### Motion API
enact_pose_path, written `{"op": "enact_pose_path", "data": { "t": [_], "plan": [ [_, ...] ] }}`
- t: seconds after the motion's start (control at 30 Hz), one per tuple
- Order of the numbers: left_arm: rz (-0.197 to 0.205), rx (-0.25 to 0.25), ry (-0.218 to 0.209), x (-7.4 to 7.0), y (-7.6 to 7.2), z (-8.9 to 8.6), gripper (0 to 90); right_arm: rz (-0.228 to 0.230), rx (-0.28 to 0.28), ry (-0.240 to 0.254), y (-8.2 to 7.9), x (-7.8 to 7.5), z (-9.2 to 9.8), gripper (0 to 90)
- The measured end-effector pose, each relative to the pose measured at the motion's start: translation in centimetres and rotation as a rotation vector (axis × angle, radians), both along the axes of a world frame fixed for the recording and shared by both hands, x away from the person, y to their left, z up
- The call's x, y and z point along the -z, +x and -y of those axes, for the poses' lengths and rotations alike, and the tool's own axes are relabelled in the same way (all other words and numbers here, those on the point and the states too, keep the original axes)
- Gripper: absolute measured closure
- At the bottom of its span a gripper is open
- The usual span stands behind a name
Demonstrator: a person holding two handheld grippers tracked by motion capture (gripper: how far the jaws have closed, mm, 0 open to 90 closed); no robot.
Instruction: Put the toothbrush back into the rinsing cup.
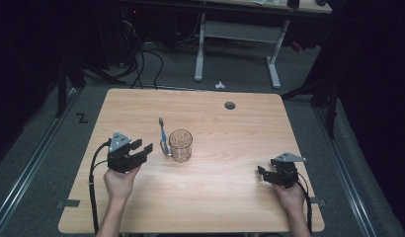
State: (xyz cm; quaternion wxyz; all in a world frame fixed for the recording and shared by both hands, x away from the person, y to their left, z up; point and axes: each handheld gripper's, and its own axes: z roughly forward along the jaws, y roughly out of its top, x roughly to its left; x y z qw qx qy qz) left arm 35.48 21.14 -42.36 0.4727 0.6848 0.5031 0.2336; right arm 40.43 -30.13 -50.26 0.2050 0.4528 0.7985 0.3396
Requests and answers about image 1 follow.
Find white metal desk frame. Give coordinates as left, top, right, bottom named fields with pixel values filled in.
left=194, top=12, right=290, bottom=90

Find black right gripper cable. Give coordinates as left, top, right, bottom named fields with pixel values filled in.
left=294, top=171, right=314, bottom=234

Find black computer tower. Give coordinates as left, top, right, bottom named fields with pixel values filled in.
left=119, top=5, right=141, bottom=68

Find wooden desk top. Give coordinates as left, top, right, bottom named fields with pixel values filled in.
left=203, top=0, right=333, bottom=15

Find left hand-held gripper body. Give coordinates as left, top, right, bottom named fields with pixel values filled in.
left=107, top=130, right=143, bottom=174

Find clear glass mug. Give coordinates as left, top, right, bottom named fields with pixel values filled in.
left=160, top=128, right=195, bottom=164

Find blue toothbrush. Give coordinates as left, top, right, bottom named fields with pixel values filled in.
left=157, top=117, right=171, bottom=156

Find person's left hand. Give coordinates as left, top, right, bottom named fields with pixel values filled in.
left=103, top=164, right=142, bottom=202

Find metal floor rail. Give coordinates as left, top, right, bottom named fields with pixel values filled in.
left=313, top=104, right=378, bottom=237
left=0, top=88, right=80, bottom=231

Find black floor cables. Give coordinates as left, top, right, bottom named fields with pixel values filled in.
left=129, top=42, right=166, bottom=90

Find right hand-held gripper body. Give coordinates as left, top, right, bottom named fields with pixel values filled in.
left=269, top=151, right=307, bottom=190

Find person's right hand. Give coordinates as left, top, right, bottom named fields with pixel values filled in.
left=272, top=182, right=306, bottom=215

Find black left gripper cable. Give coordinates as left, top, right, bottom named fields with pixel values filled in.
left=88, top=139, right=113, bottom=235

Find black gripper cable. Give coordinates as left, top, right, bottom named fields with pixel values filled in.
left=88, top=139, right=113, bottom=235
left=294, top=171, right=314, bottom=234

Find black metal stand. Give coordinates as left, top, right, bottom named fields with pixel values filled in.
left=54, top=53, right=87, bottom=119
left=281, top=73, right=341, bottom=140

